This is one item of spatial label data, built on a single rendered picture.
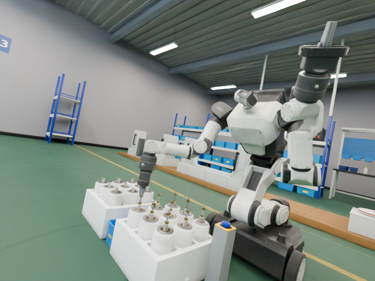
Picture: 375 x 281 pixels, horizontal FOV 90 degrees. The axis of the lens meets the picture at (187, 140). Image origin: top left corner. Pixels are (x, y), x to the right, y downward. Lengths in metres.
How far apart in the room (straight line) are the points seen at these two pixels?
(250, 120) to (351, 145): 5.78
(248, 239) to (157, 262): 0.60
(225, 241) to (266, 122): 0.56
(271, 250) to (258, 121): 0.69
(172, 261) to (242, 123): 0.71
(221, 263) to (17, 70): 6.73
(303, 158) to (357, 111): 8.60
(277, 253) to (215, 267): 0.39
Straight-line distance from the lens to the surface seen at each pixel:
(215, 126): 1.10
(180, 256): 0.93
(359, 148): 6.67
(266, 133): 0.99
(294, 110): 0.71
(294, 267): 1.20
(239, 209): 1.13
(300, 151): 0.77
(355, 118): 9.28
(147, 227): 0.96
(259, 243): 1.24
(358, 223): 2.69
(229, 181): 3.11
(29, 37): 7.22
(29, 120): 6.93
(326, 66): 0.71
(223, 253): 0.92
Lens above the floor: 0.63
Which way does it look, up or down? 2 degrees up
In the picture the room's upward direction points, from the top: 11 degrees clockwise
